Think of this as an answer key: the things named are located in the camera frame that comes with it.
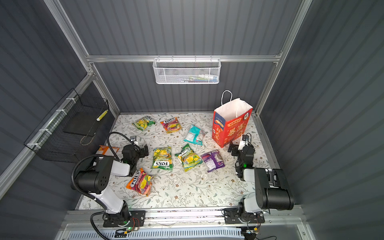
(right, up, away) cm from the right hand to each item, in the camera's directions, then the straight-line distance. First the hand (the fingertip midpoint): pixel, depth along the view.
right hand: (241, 142), depth 91 cm
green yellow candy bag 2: (-32, -10, +1) cm, 34 cm away
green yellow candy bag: (-67, +12, +18) cm, 70 cm away
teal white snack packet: (-29, +4, +12) cm, 31 cm away
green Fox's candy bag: (-48, -10, 0) cm, 50 cm away
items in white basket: (-23, +40, +2) cm, 46 cm away
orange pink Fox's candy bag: (-57, -21, -11) cm, 62 cm away
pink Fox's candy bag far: (-46, +10, +18) cm, 50 cm away
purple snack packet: (-18, -11, -2) cm, 21 cm away
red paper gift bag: (-9, +12, -8) cm, 17 cm away
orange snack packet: (-87, -6, +6) cm, 87 cm away
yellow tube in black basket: (-79, +14, -13) cm, 81 cm away
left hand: (-65, -3, +6) cm, 65 cm away
